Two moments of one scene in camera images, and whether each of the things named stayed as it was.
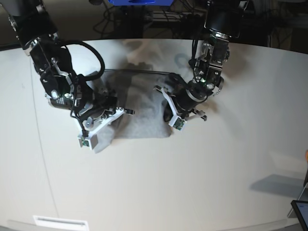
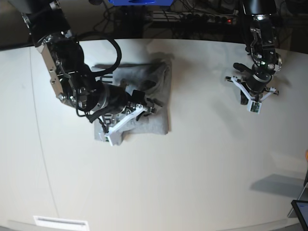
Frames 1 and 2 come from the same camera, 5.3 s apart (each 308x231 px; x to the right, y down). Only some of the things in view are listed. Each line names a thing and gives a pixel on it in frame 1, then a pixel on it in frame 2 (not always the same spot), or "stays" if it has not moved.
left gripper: (95, 115) → (117, 106)
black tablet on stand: (301, 208) stays
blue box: (139, 2) stays
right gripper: (183, 96) → (255, 86)
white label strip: (52, 222) stays
